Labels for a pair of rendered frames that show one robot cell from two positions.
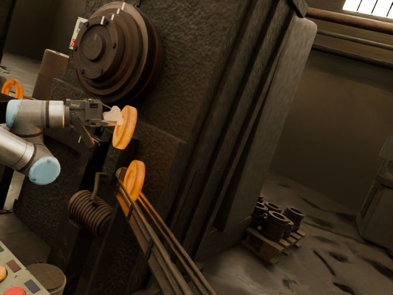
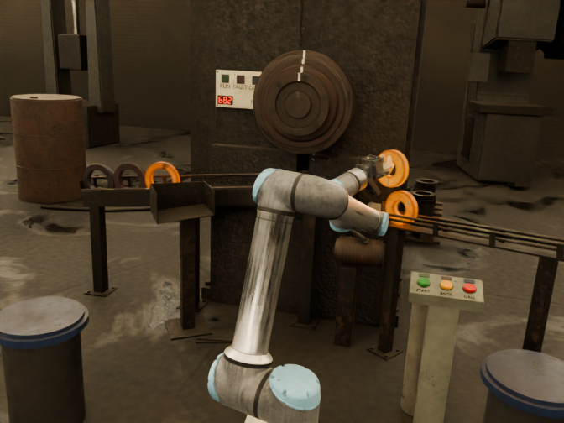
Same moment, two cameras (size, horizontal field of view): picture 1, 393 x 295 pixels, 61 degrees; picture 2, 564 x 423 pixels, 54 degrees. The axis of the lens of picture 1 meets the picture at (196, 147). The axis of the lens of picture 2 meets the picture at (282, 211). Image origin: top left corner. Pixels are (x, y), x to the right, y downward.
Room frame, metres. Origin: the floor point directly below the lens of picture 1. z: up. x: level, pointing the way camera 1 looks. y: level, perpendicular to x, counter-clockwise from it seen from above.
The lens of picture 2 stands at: (-0.88, 1.34, 1.34)
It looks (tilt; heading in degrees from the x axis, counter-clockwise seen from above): 16 degrees down; 344
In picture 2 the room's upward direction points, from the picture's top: 3 degrees clockwise
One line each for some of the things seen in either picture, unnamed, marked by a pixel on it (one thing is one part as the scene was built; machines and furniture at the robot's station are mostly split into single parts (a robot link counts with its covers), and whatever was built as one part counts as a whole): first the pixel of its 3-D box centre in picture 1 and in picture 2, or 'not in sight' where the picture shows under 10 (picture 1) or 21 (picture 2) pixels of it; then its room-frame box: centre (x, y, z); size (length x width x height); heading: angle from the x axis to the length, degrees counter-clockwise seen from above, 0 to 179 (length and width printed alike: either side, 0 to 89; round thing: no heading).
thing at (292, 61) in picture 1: (217, 126); not in sight; (2.62, -0.09, 0.89); 1.04 x 0.95 x 1.78; 150
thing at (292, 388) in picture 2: not in sight; (290, 401); (0.45, 0.89, 0.35); 0.17 x 0.15 x 0.18; 46
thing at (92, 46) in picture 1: (97, 48); (298, 104); (1.51, 0.57, 1.11); 0.28 x 0.06 x 0.28; 60
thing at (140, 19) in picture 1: (113, 54); (303, 102); (1.60, 0.52, 1.11); 0.47 x 0.06 x 0.47; 60
